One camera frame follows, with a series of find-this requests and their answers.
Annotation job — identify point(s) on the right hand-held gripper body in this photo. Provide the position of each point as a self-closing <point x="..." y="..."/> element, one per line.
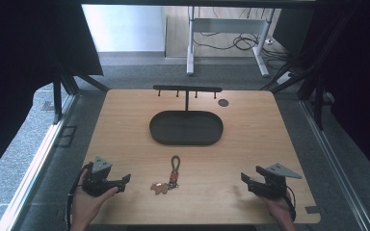
<point x="274" y="179"/>

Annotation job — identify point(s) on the black curtain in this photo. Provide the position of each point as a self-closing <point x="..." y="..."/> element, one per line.
<point x="359" y="80"/>
<point x="29" y="64"/>

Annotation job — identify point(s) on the person's left hand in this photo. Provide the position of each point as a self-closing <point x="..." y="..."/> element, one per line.
<point x="86" y="205"/>

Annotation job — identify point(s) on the white power strip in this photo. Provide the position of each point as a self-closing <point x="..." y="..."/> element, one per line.
<point x="284" y="77"/>

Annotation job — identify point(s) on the aluminium rail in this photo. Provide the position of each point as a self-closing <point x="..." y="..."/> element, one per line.
<point x="32" y="170"/>
<point x="334" y="163"/>

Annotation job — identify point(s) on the grey round table cap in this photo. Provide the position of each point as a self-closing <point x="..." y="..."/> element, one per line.
<point x="223" y="102"/>

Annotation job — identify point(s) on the white desk frame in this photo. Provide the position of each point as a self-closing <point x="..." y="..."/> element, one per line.
<point x="228" y="25"/>

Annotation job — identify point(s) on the black key rack with tray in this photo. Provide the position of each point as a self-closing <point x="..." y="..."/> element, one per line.
<point x="186" y="127"/>

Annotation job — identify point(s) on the black metal frame strut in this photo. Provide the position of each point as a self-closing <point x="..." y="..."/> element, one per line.
<point x="57" y="99"/>
<point x="318" y="102"/>

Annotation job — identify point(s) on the grey tape patch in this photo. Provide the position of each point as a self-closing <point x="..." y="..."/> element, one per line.
<point x="312" y="210"/>

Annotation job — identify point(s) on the person's right hand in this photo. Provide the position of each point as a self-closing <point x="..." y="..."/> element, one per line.
<point x="281" y="213"/>

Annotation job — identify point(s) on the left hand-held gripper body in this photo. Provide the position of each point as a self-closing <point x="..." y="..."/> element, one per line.
<point x="100" y="170"/>

